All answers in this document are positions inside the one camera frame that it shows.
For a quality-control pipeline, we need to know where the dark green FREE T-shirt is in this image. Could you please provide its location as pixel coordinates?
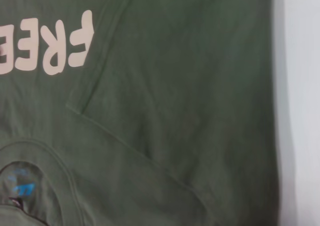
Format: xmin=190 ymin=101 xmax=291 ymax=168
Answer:
xmin=0 ymin=0 xmax=283 ymax=226

